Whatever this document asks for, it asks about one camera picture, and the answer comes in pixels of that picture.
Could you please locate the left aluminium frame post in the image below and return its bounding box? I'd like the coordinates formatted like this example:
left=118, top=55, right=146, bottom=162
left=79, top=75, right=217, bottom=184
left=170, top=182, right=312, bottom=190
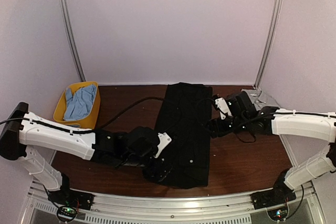
left=59, top=0, right=86, bottom=82

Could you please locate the black long sleeve shirt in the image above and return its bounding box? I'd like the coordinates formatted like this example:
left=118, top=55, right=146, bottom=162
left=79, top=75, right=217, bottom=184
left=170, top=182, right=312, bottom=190
left=153, top=82, right=213, bottom=189

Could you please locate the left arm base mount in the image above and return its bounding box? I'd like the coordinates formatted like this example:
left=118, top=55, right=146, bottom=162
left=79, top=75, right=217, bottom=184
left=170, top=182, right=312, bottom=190
left=44, top=173, right=94, bottom=223

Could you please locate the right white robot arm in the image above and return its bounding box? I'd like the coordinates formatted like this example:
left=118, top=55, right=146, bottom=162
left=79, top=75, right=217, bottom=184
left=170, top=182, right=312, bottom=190
left=205, top=106, right=335, bottom=204

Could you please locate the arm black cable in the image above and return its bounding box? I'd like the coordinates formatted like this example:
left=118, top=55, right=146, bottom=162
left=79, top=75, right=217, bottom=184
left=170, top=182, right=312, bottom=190
left=0, top=96, right=166, bottom=134
left=195, top=98, right=258, bottom=143

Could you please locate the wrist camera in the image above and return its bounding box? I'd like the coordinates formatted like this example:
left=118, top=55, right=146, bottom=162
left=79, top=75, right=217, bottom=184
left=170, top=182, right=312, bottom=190
left=215, top=91, right=258, bottom=120
left=125, top=126, right=172, bottom=158

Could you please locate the front aluminium rail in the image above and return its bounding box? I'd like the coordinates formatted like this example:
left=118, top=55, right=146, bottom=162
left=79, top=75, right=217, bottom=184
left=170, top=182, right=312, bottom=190
left=18, top=180, right=327, bottom=223

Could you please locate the grey shirt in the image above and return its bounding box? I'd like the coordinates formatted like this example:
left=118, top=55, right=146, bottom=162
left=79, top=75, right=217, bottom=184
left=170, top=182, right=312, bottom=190
left=242, top=89, right=279, bottom=111

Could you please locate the light blue shirt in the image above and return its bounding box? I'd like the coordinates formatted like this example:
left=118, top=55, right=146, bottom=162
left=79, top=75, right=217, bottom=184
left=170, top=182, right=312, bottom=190
left=63, top=83, right=99, bottom=129

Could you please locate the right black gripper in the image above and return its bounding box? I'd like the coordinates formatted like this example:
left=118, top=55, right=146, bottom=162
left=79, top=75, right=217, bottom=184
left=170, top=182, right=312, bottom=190
left=204, top=115, right=249, bottom=138

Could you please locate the right aluminium frame post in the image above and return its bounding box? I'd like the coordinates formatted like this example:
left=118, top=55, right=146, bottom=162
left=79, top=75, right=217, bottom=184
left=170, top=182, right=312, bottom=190
left=254, top=0, right=283, bottom=89

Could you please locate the yellow plastic basket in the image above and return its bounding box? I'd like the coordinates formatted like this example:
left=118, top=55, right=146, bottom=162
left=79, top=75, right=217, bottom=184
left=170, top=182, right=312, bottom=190
left=53, top=81, right=101, bottom=129

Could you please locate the aluminium frame post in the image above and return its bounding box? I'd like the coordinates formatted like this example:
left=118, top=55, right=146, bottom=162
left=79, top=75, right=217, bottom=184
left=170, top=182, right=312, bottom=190
left=254, top=0, right=283, bottom=89
left=59, top=0, right=86, bottom=82

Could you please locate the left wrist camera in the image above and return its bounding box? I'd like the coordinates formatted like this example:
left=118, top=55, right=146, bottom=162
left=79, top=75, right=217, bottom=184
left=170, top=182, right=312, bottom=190
left=125, top=126, right=172, bottom=158

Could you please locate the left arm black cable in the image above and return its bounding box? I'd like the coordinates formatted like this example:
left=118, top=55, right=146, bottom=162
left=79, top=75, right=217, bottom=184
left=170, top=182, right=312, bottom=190
left=0, top=96, right=166, bottom=134

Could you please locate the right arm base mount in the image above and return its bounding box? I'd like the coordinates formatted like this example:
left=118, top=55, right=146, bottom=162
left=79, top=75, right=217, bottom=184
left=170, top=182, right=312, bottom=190
left=250, top=169, right=296, bottom=222

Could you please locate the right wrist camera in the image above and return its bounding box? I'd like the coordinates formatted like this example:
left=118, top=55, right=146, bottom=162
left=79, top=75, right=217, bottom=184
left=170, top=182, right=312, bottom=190
left=215, top=91, right=258, bottom=120

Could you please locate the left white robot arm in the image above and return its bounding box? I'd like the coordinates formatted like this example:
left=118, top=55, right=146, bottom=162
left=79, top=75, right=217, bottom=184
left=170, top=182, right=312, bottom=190
left=1, top=102, right=172, bottom=205

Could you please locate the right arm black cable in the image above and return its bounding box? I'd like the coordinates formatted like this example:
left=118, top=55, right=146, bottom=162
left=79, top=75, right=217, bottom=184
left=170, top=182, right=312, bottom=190
left=195, top=98, right=258, bottom=143

